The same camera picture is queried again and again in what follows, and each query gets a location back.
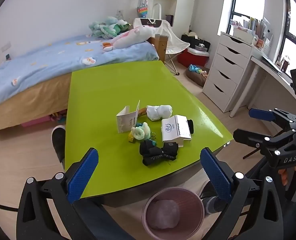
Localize white drawer unit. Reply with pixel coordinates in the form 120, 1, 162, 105
202, 32, 253, 113

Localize person's black left shoe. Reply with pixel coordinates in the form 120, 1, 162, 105
51, 125, 66, 164

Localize white sock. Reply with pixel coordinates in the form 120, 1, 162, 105
146, 104, 173, 122

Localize person's grey sock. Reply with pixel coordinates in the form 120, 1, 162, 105
203, 195, 223, 215

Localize white desk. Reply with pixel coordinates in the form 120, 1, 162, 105
229, 47, 296, 118

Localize brown pet bed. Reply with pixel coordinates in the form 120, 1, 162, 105
185, 65, 211, 87

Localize pink white plush toy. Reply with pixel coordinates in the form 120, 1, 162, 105
102, 26, 156, 52

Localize wooden bed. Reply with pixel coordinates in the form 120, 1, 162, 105
0, 34, 169, 143

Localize white folded paper card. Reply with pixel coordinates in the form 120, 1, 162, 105
116, 100, 141, 133

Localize black bag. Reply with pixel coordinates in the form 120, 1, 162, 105
181, 34, 211, 53

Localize white carton box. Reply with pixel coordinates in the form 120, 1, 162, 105
161, 115, 192, 148

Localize light blue printed blanket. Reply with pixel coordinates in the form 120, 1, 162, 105
0, 34, 159, 110

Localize pink storage box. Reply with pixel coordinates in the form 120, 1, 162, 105
20, 116, 51, 128

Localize person's right hand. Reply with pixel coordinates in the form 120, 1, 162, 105
278, 169, 289, 186

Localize white wall shelf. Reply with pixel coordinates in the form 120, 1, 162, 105
151, 0, 181, 28

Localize person's dark blue pants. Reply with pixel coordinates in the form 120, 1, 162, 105
59, 155, 296, 240

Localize crumpled clear plastic bag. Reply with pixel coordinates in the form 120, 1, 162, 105
147, 199, 179, 230

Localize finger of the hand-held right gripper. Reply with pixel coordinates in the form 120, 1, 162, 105
233, 128, 296, 155
248, 108, 296, 130

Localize black rolled socks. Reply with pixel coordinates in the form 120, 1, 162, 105
139, 140, 179, 167

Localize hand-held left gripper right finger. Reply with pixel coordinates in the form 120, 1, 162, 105
200, 147, 292, 240

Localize row of books and papers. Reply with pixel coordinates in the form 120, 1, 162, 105
229, 17, 274, 55

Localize green plush toys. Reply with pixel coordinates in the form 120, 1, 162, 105
89, 17, 131, 39

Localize white brown shopping bag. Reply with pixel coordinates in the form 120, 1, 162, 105
134, 3, 164, 29

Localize white folding chair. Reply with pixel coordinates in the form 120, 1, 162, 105
134, 18, 191, 75

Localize rainbow hanging bag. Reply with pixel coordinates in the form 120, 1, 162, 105
137, 0, 149, 18

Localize pink plastic waste bin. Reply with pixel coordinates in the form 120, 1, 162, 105
141, 187, 205, 239

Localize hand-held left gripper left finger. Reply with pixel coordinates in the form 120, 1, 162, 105
16, 147, 128, 240

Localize red cooler box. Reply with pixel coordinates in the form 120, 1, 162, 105
177, 48, 210, 67

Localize pale green fluffy ring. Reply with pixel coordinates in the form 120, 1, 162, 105
131, 122, 151, 140

